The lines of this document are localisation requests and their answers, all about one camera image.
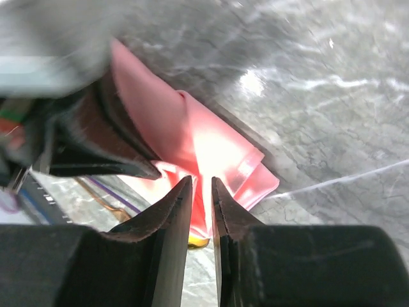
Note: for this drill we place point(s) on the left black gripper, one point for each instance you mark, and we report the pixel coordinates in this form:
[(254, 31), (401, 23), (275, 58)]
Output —
[(86, 133)]

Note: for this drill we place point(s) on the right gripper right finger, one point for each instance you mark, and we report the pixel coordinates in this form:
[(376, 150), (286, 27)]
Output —
[(294, 265)]

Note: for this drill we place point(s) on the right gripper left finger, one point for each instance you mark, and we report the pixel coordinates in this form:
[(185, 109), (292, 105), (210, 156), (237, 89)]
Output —
[(140, 262)]

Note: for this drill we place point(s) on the gold spoon with purple handle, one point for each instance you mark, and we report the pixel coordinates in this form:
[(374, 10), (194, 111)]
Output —
[(137, 204)]

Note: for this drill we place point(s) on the rose gold fork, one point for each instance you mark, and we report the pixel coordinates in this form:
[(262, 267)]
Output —
[(119, 213)]

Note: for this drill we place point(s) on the pink satin napkin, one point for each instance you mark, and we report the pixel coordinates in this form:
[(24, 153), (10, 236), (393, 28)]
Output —
[(188, 139)]

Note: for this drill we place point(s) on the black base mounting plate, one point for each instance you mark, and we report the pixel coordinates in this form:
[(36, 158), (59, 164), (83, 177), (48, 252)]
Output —
[(41, 205)]

